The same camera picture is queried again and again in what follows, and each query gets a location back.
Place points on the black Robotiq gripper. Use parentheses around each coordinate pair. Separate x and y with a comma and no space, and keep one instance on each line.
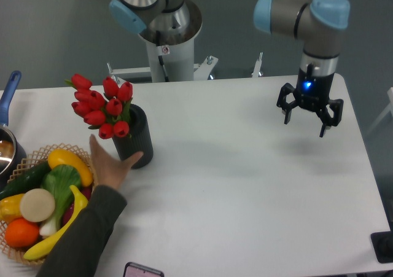
(312,94)

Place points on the red tulip bouquet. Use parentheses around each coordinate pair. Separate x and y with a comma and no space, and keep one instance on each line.
(107,112)

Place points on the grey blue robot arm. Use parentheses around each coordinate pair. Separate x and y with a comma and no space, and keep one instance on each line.
(320,24)

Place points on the dark grey sleeved forearm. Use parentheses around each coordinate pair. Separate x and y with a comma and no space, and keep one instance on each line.
(78,251)

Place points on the dark grey ribbed vase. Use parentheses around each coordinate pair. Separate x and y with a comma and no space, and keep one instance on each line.
(137,140)

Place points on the person's right hand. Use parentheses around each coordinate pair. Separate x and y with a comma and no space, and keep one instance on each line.
(110,171)

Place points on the black device at table edge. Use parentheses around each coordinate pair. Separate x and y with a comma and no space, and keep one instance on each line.
(382,244)

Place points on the purple eggplant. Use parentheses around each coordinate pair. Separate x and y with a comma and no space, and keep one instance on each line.
(86,192)

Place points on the pink black smartphone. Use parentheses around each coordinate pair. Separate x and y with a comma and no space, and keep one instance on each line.
(137,270)

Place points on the yellow banana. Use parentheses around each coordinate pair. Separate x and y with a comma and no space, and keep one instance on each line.
(44,247)

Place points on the yellow squash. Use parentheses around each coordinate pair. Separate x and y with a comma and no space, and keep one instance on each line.
(66,157)

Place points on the green bok choy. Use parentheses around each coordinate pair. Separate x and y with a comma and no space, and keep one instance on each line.
(57,182)

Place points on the green cucumber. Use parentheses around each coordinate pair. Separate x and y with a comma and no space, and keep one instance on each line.
(30,179)

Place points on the beige round radish slice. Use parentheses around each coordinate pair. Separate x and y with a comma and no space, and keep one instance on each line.
(37,205)

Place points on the yellow bell pepper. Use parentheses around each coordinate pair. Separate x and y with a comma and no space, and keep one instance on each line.
(10,208)

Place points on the orange fruit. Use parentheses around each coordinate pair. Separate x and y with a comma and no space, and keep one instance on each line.
(21,233)

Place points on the woven wicker basket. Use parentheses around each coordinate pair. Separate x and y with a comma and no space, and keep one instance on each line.
(41,155)

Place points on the white chair frame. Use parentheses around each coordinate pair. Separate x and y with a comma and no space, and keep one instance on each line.
(382,116)

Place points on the blue handled saucepan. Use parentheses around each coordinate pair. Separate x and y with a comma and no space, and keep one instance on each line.
(12,152)

